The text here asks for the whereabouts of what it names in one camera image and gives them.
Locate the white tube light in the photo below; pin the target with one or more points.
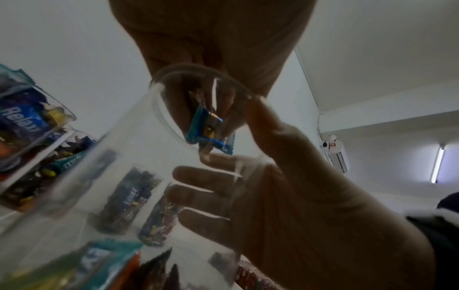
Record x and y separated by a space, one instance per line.
437 164

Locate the tall transparent plastic jar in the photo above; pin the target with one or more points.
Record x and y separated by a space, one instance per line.
129 198

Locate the white metal frame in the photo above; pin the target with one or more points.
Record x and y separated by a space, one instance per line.
337 158

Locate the person's right hand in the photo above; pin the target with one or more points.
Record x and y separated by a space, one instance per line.
315 226

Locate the person's left hand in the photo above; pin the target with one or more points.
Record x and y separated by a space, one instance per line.
215 34

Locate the black marker-tagged right wristband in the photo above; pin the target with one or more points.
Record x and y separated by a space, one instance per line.
439 249

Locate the blue candy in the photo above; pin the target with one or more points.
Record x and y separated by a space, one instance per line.
206 127

